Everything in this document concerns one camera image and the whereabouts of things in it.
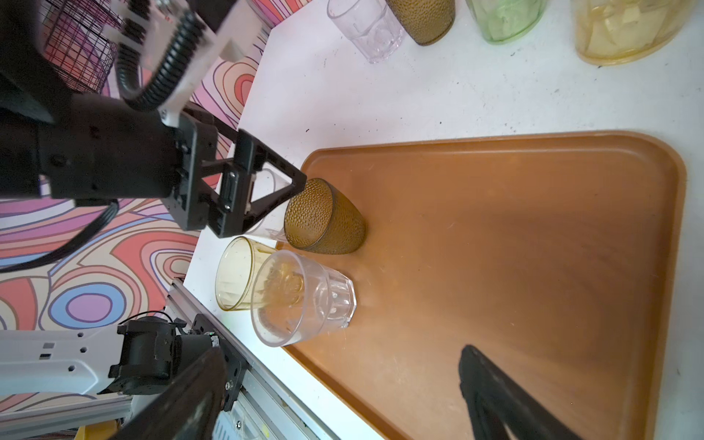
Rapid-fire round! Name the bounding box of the brown short glass front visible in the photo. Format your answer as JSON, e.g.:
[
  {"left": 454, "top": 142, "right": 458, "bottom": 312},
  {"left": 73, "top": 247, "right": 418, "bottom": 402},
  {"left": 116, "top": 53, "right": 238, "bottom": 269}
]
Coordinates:
[{"left": 283, "top": 178, "right": 367, "bottom": 255}]

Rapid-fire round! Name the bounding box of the yellow short plastic glass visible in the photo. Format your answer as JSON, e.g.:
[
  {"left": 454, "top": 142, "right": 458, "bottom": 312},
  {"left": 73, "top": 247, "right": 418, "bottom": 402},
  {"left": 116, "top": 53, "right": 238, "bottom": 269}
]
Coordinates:
[{"left": 214, "top": 236, "right": 276, "bottom": 312}]

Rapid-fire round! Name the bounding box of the green short glass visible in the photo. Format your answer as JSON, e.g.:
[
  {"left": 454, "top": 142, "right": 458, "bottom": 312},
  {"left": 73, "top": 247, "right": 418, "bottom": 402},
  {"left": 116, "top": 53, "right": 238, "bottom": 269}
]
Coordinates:
[{"left": 467, "top": 0, "right": 547, "bottom": 44}]

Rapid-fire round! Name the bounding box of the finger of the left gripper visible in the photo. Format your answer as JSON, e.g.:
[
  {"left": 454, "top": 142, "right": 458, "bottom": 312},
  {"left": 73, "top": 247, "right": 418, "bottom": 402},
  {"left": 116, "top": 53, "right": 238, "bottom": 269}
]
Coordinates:
[{"left": 211, "top": 129, "right": 307, "bottom": 238}]

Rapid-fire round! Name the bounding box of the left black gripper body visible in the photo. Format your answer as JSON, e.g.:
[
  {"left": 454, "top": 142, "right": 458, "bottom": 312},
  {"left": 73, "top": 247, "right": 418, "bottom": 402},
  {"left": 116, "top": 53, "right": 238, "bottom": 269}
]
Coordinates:
[{"left": 1, "top": 95, "right": 218, "bottom": 230}]

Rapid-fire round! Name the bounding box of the brown plastic tray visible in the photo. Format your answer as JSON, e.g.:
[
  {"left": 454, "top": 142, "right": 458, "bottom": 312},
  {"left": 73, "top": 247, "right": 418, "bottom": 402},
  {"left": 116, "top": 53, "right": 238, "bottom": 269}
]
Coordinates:
[{"left": 288, "top": 131, "right": 687, "bottom": 439}]

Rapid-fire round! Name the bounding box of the brown tall glass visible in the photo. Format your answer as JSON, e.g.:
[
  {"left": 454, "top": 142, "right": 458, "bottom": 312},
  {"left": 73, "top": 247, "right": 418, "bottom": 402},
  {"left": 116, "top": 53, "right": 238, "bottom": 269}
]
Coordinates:
[{"left": 386, "top": 0, "right": 456, "bottom": 46}]

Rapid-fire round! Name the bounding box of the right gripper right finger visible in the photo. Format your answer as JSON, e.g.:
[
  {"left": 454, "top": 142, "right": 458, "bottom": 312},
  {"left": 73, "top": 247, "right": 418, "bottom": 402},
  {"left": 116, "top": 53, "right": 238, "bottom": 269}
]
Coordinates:
[{"left": 458, "top": 345, "right": 579, "bottom": 439}]

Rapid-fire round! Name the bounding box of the left black wire basket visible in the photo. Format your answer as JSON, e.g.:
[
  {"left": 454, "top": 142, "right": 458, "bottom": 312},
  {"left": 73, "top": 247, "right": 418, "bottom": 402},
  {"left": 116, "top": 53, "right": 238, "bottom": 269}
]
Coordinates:
[{"left": 40, "top": 0, "right": 122, "bottom": 95}]

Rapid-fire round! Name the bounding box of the clear faceted glass front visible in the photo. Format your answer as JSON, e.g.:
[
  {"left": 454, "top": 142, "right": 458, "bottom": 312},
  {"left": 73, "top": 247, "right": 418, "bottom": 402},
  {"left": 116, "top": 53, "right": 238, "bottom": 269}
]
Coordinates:
[{"left": 250, "top": 250, "right": 358, "bottom": 348}]

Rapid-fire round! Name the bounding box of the yellow tall glass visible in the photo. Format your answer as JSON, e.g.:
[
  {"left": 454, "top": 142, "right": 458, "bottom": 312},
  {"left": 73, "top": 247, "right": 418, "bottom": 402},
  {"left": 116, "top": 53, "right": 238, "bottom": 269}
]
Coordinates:
[{"left": 570, "top": 0, "right": 699, "bottom": 65}]

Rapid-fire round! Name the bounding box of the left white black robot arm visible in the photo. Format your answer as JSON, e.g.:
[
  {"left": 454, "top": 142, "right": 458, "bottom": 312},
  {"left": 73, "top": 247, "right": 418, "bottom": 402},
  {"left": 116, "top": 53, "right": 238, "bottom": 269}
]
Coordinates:
[{"left": 1, "top": 95, "right": 306, "bottom": 395}]

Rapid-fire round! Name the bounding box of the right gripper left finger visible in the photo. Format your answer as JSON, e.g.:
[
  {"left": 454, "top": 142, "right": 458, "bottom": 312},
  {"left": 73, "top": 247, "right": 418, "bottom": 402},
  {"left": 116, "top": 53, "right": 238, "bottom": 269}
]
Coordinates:
[{"left": 113, "top": 348, "right": 227, "bottom": 439}]

